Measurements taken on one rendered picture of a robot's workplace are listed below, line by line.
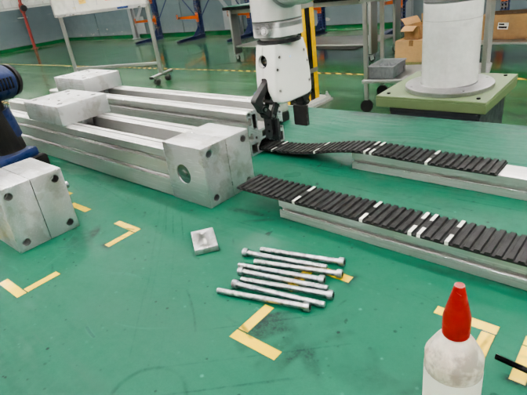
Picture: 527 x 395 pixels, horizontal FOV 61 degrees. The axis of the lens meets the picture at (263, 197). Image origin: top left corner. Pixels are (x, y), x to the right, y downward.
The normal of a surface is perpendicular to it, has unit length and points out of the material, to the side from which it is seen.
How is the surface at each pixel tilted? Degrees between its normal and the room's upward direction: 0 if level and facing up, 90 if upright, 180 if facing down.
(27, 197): 90
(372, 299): 0
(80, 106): 90
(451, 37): 91
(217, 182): 90
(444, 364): 62
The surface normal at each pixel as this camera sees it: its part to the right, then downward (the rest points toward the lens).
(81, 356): -0.12, -0.89
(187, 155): -0.65, 0.40
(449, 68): -0.33, 0.46
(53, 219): 0.75, 0.20
